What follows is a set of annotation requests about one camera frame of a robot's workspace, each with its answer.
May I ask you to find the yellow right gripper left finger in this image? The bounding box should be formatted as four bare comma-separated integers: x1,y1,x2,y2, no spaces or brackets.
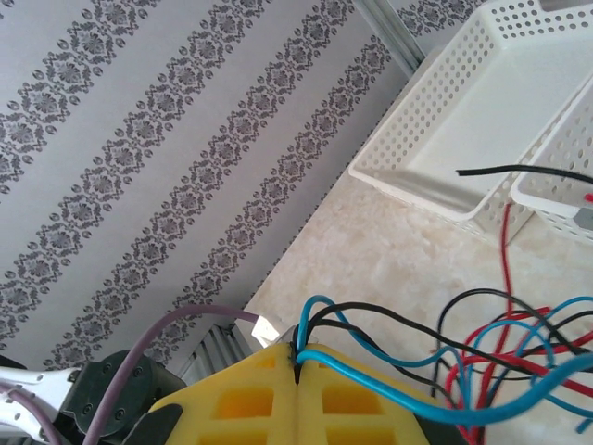
150,343,298,445

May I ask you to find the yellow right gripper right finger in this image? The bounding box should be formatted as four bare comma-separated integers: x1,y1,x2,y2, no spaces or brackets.
295,343,433,445

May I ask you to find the thin blue cable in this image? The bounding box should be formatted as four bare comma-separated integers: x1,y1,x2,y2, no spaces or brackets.
444,296,593,435
296,295,593,426

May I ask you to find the thin black cable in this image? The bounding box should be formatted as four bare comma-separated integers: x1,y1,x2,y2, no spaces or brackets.
437,287,593,356
456,164,593,183
289,300,593,409

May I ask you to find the white perforated plastic basket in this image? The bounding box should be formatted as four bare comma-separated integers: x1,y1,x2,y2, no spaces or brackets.
347,0,593,237
511,73,593,245

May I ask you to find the aluminium side rail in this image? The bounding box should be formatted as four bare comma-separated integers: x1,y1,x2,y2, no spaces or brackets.
184,323,255,379

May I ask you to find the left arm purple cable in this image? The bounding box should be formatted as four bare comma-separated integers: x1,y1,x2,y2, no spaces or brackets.
0,305,260,445

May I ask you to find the aluminium frame post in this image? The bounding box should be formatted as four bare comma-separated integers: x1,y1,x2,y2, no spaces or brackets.
372,0,425,79

